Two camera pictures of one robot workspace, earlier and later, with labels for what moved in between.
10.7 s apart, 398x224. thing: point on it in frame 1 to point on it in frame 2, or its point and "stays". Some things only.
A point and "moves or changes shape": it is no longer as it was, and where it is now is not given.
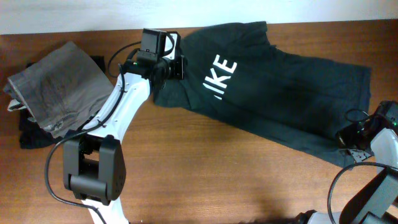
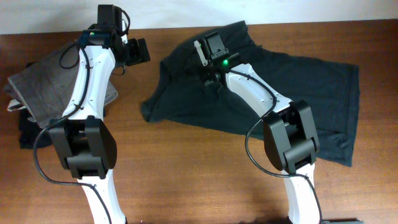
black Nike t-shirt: [237, 77] moves or changes shape
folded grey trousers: [59, 91] stays
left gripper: [178, 60] to [135, 55]
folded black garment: [32, 136] stays
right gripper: [342, 136] to [208, 78]
